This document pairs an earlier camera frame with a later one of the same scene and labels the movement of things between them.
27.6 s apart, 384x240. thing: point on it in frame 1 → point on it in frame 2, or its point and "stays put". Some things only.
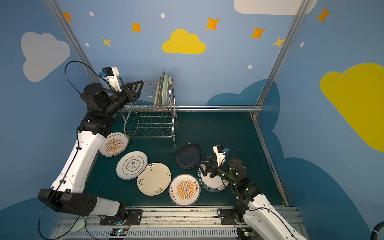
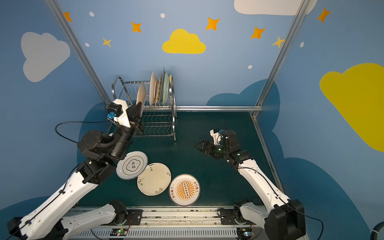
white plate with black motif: [132, 165] stays put
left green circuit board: [118, 232] stays put
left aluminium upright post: [72, 41] stays put
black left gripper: [128, 93] → [130, 123]
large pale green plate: [165, 90] stays put
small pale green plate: [171, 90] stays put
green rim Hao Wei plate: [211, 184] → [152, 89]
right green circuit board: [245, 233] stays put
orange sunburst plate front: [184, 190] stays put
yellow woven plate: [156, 100] stays put
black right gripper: [210, 168] → [211, 148]
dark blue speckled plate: [187, 155] → [141, 97]
